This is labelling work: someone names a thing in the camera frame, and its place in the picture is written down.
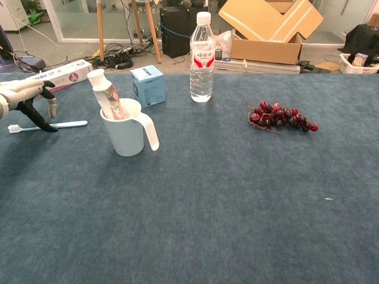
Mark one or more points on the left robot hand grey black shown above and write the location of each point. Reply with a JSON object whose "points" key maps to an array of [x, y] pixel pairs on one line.
{"points": [[20, 91]]}

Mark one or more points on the light blue toothbrush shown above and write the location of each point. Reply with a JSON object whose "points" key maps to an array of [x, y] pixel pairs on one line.
{"points": [[71, 123]]}

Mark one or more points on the floral toothpaste tube white cap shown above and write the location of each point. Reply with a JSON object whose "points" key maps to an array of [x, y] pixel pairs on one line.
{"points": [[108, 97]]}

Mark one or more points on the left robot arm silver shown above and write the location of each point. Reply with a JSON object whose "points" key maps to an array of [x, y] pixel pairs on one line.
{"points": [[3, 108]]}

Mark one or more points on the white pink toothpaste carton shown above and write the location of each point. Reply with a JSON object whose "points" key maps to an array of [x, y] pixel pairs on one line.
{"points": [[71, 77]]}

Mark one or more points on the small blue carton box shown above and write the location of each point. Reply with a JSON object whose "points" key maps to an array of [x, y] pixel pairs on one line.
{"points": [[149, 87]]}

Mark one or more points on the open cardboard box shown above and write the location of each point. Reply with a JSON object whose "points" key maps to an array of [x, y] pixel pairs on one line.
{"points": [[266, 50]]}

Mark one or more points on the purple machine base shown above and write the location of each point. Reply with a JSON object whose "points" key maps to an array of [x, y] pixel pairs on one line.
{"points": [[29, 62]]}

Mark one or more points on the white cabinet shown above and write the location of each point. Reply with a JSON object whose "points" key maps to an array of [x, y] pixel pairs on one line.
{"points": [[12, 17]]}

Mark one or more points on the green bag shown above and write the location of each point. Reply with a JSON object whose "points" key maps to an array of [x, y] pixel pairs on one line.
{"points": [[36, 18]]}

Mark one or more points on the wooden stand leg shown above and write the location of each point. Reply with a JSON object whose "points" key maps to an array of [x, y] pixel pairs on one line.
{"points": [[136, 23], [152, 32], [100, 29]]}

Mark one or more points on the black computer tower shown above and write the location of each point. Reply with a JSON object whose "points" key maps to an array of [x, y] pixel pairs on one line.
{"points": [[174, 41]]}

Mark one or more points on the clear water bottle red label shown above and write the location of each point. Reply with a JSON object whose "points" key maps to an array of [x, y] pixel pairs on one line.
{"points": [[202, 74]]}

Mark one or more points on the white plastic bag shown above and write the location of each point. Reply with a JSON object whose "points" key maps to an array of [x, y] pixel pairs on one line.
{"points": [[223, 40]]}

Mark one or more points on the blue table cloth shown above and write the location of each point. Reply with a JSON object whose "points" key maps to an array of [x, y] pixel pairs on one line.
{"points": [[207, 192]]}

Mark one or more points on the long white flat boards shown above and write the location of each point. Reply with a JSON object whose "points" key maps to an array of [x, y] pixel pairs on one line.
{"points": [[266, 67]]}

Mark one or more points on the bunch of red grapes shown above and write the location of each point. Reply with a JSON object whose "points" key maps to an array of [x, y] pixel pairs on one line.
{"points": [[278, 116]]}

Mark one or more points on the black flat floor item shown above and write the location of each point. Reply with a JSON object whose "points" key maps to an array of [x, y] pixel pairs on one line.
{"points": [[311, 68]]}

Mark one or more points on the flat cardboard piece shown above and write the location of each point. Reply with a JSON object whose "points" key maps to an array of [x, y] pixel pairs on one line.
{"points": [[328, 66]]}

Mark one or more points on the white plastic basket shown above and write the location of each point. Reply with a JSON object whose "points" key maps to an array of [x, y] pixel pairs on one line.
{"points": [[355, 69]]}

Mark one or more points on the small printed carton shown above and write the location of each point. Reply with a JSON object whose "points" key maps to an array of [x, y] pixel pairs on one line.
{"points": [[359, 59]]}

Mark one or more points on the black cloth covered object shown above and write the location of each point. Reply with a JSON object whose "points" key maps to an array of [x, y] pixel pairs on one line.
{"points": [[364, 38]]}

